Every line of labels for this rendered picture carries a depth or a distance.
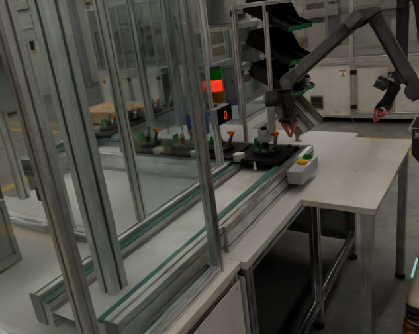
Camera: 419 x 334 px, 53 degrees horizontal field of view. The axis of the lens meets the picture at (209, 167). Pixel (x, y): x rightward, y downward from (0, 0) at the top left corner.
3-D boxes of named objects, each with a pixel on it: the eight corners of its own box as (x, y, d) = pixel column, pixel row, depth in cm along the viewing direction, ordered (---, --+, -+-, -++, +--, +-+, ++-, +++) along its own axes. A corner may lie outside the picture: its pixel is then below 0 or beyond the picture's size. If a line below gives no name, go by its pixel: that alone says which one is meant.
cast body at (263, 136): (273, 140, 203) (271, 126, 201) (269, 142, 200) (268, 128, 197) (257, 139, 207) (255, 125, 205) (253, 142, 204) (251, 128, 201)
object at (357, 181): (413, 144, 230) (414, 139, 229) (375, 216, 160) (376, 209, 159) (292, 138, 268) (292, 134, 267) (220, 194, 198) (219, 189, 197)
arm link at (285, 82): (288, 76, 184) (292, 79, 193) (263, 79, 188) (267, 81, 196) (289, 104, 185) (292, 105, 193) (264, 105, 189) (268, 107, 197)
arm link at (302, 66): (364, 18, 172) (364, 24, 183) (355, 8, 173) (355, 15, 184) (284, 90, 185) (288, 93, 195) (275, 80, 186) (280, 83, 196)
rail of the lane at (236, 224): (314, 164, 212) (313, 143, 209) (229, 252, 143) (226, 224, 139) (303, 163, 215) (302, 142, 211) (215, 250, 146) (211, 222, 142)
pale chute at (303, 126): (310, 130, 224) (315, 125, 221) (297, 137, 215) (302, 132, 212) (275, 93, 231) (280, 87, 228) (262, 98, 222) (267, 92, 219)
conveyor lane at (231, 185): (298, 166, 212) (298, 147, 208) (213, 249, 146) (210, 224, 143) (248, 162, 227) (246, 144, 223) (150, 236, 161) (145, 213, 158)
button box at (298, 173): (318, 167, 195) (317, 155, 193) (302, 185, 179) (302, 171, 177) (303, 166, 199) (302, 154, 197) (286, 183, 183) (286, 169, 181)
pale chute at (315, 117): (318, 122, 236) (324, 118, 233) (307, 129, 227) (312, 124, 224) (286, 87, 242) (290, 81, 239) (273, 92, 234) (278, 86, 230)
